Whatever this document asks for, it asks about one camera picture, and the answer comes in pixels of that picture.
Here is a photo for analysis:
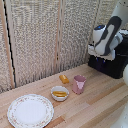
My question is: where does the woven screen panel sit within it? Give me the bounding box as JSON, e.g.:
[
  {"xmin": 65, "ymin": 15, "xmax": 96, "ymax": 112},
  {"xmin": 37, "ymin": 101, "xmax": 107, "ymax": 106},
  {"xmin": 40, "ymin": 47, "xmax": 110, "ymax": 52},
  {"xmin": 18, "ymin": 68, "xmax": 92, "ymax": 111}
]
[
  {"xmin": 0, "ymin": 19, "xmax": 13, "ymax": 94},
  {"xmin": 5, "ymin": 0, "xmax": 61, "ymax": 88},
  {"xmin": 61, "ymin": 0, "xmax": 101, "ymax": 73}
]

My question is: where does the white floral rim plate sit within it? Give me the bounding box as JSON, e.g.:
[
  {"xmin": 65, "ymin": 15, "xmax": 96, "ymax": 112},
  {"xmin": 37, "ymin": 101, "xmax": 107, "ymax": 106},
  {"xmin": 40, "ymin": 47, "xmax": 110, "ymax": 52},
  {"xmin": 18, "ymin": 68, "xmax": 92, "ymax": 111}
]
[{"xmin": 7, "ymin": 93, "xmax": 55, "ymax": 128}]

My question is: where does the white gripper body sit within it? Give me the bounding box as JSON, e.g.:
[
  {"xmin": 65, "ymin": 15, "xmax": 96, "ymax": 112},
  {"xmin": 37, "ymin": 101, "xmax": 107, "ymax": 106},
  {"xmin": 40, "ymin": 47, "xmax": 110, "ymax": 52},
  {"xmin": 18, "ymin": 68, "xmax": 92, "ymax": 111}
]
[{"xmin": 87, "ymin": 44, "xmax": 116, "ymax": 61}]

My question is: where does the black air fryer drawer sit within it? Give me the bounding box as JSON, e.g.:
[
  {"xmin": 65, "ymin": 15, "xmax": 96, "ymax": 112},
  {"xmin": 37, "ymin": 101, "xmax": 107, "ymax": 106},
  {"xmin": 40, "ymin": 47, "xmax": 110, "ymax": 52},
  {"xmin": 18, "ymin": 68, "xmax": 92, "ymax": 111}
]
[{"xmin": 88, "ymin": 54, "xmax": 118, "ymax": 77}]

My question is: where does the yellow toy bread piece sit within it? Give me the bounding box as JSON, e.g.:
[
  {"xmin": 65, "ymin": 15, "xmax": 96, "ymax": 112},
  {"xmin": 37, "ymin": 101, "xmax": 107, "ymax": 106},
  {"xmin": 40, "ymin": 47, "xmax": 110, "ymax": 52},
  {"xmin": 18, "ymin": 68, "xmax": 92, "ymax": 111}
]
[
  {"xmin": 52, "ymin": 93, "xmax": 67, "ymax": 98},
  {"xmin": 53, "ymin": 90, "xmax": 68, "ymax": 96}
]

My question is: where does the pink cup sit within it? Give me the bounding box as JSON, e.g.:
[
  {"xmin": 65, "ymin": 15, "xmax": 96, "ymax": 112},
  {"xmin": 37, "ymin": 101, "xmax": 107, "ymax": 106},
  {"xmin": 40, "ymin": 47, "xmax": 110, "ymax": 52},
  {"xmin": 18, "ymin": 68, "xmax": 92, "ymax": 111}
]
[{"xmin": 72, "ymin": 74, "xmax": 87, "ymax": 95}]

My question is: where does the white rounded object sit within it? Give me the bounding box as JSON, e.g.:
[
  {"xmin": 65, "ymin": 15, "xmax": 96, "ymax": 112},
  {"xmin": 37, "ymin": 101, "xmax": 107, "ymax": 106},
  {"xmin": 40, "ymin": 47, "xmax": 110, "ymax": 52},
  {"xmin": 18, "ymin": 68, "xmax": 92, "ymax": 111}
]
[{"xmin": 123, "ymin": 64, "xmax": 128, "ymax": 87}]

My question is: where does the wooden screen post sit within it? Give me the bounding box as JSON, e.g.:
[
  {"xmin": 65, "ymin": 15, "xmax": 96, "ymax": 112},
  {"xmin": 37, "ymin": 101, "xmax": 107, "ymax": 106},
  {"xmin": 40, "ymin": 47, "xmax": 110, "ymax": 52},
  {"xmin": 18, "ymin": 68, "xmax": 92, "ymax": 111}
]
[
  {"xmin": 54, "ymin": 0, "xmax": 66, "ymax": 73},
  {"xmin": 0, "ymin": 0, "xmax": 16, "ymax": 90}
]

